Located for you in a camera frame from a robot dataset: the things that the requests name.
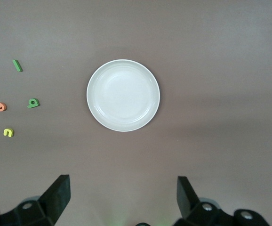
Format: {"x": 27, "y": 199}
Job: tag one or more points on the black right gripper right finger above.
{"x": 185, "y": 200}

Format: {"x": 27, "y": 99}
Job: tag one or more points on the yellow foam letter n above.
{"x": 6, "y": 131}

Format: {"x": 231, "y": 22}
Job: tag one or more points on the brown table cover sheet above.
{"x": 197, "y": 47}

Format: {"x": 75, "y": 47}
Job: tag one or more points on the beige brown plate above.
{"x": 123, "y": 95}

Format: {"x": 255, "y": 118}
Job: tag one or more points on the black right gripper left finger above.
{"x": 53, "y": 200}

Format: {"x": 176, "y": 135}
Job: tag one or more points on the green foam letter l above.
{"x": 17, "y": 65}

